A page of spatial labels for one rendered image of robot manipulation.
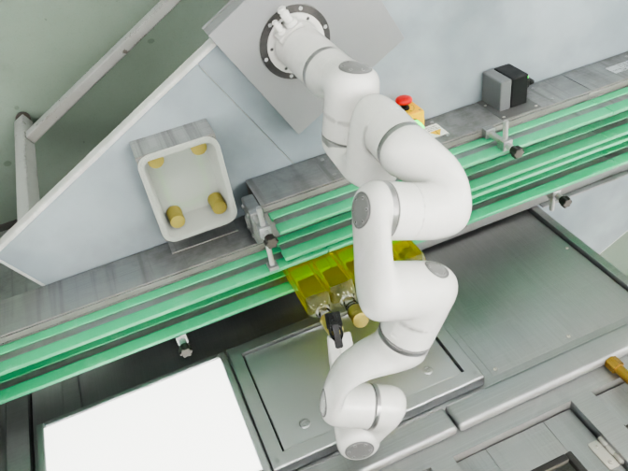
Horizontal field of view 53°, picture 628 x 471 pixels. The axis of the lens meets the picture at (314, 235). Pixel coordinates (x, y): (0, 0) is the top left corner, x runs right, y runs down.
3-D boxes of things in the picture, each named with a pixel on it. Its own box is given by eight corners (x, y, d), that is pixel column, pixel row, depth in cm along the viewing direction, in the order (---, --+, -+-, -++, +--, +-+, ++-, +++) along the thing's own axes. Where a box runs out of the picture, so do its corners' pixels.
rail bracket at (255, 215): (257, 251, 145) (275, 284, 136) (241, 192, 135) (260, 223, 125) (269, 248, 146) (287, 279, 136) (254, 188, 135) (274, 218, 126)
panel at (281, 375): (41, 433, 137) (49, 580, 112) (35, 424, 136) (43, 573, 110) (406, 287, 157) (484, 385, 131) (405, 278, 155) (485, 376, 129)
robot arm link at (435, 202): (373, 118, 92) (420, 167, 81) (448, 125, 98) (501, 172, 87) (346, 197, 99) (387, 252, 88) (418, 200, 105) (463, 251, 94)
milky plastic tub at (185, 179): (159, 225, 146) (165, 246, 140) (128, 142, 133) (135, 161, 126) (229, 201, 150) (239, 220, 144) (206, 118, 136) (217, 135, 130)
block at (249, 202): (246, 230, 149) (255, 246, 144) (237, 197, 143) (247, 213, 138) (260, 224, 150) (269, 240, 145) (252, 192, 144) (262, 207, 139)
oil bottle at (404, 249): (366, 235, 156) (408, 286, 140) (364, 217, 152) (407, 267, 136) (386, 227, 157) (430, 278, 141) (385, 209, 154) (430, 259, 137)
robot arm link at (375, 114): (434, 119, 96) (415, 206, 105) (367, 60, 113) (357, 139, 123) (378, 124, 93) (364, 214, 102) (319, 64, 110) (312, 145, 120)
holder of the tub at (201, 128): (165, 241, 150) (172, 260, 144) (129, 141, 133) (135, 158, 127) (233, 217, 154) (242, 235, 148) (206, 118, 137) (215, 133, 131)
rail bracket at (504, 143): (478, 136, 153) (511, 162, 143) (478, 109, 148) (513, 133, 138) (492, 132, 153) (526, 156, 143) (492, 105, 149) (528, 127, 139)
